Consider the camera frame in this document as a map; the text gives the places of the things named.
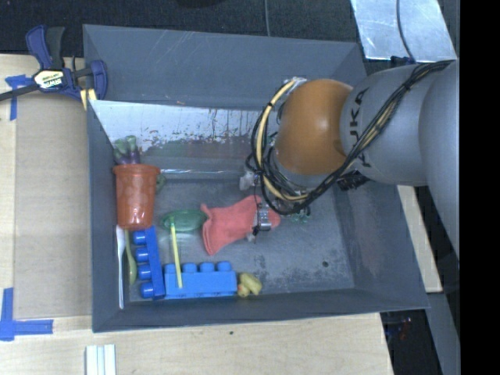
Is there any orange plastic cup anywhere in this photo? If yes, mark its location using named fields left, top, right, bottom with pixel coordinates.
left=112, top=163, right=162, bottom=231

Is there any purple toy eggplant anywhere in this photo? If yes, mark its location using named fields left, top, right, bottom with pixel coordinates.
left=112, top=134, right=142, bottom=166

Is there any yellow straw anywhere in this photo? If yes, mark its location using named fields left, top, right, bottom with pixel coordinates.
left=169, top=216, right=184, bottom=290

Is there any green clear lid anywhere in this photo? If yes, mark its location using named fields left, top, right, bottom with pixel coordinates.
left=159, top=208, right=209, bottom=234

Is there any pink cloth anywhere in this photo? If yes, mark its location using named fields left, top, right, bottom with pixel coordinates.
left=200, top=194, right=282, bottom=257

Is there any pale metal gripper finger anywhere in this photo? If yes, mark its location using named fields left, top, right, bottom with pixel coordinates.
left=258, top=208, right=273, bottom=234

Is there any yellow rubber duck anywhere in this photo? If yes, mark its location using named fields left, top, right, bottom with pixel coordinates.
left=237, top=272, right=263, bottom=299

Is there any white plastic utensil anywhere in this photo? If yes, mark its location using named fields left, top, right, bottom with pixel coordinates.
left=115, top=224, right=127, bottom=310

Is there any wide blue toy brick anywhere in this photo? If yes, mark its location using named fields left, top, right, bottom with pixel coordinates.
left=162, top=260, right=239, bottom=300

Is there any narrow blue toy brick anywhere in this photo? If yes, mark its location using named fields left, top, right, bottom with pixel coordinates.
left=130, top=224, right=167, bottom=301

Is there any grey metal bin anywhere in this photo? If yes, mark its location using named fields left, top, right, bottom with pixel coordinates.
left=81, top=23, right=433, bottom=334

